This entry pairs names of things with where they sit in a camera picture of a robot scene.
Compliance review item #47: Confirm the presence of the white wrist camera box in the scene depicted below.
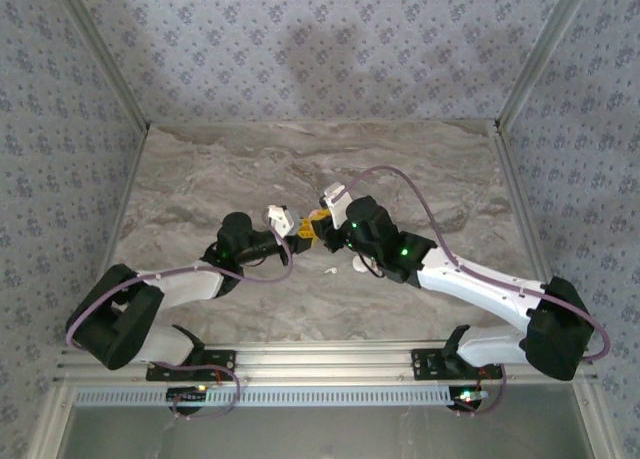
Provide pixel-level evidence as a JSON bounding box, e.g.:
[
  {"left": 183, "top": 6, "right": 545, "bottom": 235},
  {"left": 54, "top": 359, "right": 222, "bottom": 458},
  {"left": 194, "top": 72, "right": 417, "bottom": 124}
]
[
  {"left": 266, "top": 204, "right": 297, "bottom": 241},
  {"left": 318, "top": 181, "right": 353, "bottom": 230}
]

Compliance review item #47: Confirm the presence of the aluminium frame side bar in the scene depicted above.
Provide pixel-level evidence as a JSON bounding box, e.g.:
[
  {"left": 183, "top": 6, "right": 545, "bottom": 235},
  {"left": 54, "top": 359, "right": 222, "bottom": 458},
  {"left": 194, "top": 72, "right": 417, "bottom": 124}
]
[
  {"left": 492, "top": 126, "right": 554, "bottom": 285},
  {"left": 102, "top": 123, "right": 152, "bottom": 270}
]

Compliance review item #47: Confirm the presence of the small black controller board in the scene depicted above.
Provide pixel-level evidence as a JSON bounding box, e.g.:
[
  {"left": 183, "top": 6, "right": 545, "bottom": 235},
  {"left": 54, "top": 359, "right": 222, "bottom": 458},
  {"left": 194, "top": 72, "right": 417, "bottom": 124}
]
[
  {"left": 448, "top": 386, "right": 490, "bottom": 411},
  {"left": 166, "top": 386, "right": 210, "bottom": 406}
]

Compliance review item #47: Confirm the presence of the aluminium frame post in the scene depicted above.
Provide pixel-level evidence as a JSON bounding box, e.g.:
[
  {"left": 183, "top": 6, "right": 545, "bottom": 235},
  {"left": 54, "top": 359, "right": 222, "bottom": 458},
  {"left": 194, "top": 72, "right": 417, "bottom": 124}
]
[
  {"left": 48, "top": 0, "right": 152, "bottom": 133},
  {"left": 493, "top": 0, "right": 600, "bottom": 133}
]

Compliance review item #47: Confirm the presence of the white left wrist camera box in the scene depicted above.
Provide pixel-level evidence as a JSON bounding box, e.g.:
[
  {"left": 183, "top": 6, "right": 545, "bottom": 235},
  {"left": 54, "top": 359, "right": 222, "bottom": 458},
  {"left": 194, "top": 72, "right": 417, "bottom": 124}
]
[{"left": 266, "top": 204, "right": 297, "bottom": 241}]

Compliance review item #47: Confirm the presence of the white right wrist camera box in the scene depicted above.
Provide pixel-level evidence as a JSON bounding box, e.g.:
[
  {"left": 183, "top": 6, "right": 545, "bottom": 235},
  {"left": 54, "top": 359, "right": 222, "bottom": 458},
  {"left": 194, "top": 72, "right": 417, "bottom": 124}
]
[{"left": 318, "top": 181, "right": 353, "bottom": 230}]

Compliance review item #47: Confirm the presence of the steel sheet shelf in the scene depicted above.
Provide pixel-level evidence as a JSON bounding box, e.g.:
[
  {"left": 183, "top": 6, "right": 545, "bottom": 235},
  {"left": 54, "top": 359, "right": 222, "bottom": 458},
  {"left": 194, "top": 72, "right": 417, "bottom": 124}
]
[{"left": 47, "top": 403, "right": 601, "bottom": 459}]

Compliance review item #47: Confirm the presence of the grey slotted cable duct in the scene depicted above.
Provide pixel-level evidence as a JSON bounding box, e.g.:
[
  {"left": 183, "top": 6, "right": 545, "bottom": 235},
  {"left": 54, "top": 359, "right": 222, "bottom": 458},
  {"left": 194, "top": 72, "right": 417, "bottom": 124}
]
[{"left": 73, "top": 384, "right": 484, "bottom": 409}]

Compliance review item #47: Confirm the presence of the aluminium mounting rail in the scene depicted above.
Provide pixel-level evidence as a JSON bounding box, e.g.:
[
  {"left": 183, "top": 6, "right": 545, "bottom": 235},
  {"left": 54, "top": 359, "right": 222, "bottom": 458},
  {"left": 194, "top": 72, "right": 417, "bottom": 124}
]
[{"left": 53, "top": 339, "right": 599, "bottom": 386}]

